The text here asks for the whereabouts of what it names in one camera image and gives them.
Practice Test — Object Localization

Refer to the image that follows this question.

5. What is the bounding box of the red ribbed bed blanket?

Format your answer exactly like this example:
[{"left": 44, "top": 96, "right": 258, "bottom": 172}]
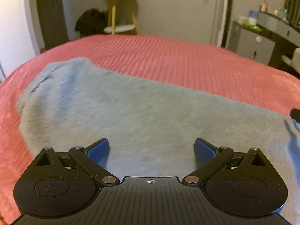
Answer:
[{"left": 0, "top": 35, "right": 300, "bottom": 225}]

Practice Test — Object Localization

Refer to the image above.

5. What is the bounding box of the white chair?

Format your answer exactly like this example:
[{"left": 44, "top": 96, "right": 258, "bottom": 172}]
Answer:
[{"left": 281, "top": 48, "right": 300, "bottom": 76}]

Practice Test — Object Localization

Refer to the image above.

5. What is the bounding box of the grey fluffy towel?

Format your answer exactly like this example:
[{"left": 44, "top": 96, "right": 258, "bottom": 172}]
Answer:
[{"left": 16, "top": 57, "right": 300, "bottom": 219}]

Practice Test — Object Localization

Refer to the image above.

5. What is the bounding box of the grey dresser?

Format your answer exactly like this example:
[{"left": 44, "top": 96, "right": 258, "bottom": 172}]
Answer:
[{"left": 226, "top": 11, "right": 300, "bottom": 76}]

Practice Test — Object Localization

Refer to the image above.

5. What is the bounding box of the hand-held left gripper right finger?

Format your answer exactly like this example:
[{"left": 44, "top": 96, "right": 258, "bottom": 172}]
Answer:
[{"left": 182, "top": 138, "right": 268, "bottom": 188}]

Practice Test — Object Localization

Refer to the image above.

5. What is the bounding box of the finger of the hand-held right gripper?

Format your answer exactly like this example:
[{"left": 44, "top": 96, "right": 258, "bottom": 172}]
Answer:
[{"left": 290, "top": 108, "right": 300, "bottom": 124}]

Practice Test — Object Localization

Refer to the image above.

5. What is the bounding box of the white door frame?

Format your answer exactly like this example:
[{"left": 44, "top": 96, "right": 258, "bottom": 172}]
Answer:
[{"left": 214, "top": 0, "right": 232, "bottom": 49}]

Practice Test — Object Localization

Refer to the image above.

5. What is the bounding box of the white wardrobe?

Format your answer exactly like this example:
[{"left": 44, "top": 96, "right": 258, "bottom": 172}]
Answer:
[{"left": 0, "top": 0, "right": 41, "bottom": 83}]

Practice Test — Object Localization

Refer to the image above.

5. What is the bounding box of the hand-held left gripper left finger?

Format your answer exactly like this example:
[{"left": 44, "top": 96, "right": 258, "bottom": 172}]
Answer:
[{"left": 34, "top": 138, "right": 120, "bottom": 188}]

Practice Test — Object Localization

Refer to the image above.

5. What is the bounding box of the black bag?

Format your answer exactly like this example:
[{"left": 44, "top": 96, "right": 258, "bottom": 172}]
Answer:
[{"left": 75, "top": 8, "right": 110, "bottom": 38}]

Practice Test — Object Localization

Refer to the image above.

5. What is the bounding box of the oval striped mirror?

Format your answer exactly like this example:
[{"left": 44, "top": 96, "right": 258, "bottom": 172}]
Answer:
[{"left": 284, "top": 0, "right": 300, "bottom": 28}]

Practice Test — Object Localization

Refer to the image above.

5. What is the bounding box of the green packet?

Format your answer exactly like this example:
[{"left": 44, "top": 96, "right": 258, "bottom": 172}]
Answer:
[{"left": 243, "top": 23, "right": 263, "bottom": 32}]

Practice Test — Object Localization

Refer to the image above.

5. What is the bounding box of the yellow-legged round side table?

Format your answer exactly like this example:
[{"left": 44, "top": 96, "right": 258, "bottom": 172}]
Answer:
[{"left": 99, "top": 0, "right": 139, "bottom": 35}]

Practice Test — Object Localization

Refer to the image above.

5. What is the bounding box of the dark door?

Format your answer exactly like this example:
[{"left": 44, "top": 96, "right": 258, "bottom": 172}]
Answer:
[{"left": 35, "top": 0, "right": 70, "bottom": 50}]

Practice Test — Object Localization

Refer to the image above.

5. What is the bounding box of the blue-white box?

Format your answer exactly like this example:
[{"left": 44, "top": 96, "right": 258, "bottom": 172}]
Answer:
[{"left": 248, "top": 10, "right": 260, "bottom": 25}]

